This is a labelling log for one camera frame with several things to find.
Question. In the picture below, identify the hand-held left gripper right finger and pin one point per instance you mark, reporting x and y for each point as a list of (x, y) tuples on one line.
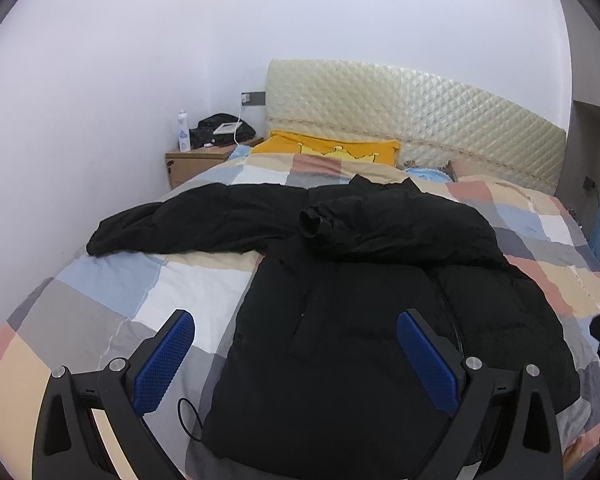
[(427, 360)]

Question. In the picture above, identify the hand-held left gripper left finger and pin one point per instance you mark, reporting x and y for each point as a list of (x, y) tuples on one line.
[(162, 360)]

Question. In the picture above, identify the black puffer jacket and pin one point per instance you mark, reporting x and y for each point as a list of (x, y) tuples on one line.
[(340, 335)]

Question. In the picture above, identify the checkered patchwork blanket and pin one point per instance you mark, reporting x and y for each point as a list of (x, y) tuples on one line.
[(105, 320)]

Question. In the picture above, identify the grey wardrobe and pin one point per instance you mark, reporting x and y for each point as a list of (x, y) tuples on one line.
[(587, 135)]

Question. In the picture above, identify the light blue cloth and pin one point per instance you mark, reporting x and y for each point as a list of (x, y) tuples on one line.
[(427, 174)]

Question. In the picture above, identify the patterned pillow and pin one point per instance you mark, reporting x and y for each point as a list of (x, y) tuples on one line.
[(462, 167)]

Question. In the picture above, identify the wooden nightstand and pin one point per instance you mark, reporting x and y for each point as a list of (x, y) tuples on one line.
[(190, 165)]

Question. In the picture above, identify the light blue pillow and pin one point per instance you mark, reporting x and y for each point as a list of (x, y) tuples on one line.
[(240, 152)]

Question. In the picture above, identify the white spray bottle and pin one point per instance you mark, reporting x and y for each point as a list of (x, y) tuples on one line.
[(183, 132)]

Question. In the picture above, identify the black bag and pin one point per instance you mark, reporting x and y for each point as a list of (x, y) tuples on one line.
[(205, 135)]

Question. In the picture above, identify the yellow pillow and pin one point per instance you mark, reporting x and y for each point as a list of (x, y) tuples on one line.
[(330, 147)]

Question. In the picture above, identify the white flat device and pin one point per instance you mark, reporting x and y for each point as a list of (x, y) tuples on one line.
[(227, 128)]

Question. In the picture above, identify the cream quilted headboard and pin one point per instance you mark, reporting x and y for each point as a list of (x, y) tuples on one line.
[(380, 105)]

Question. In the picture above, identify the grey wall socket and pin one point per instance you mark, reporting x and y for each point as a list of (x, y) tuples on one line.
[(255, 99)]

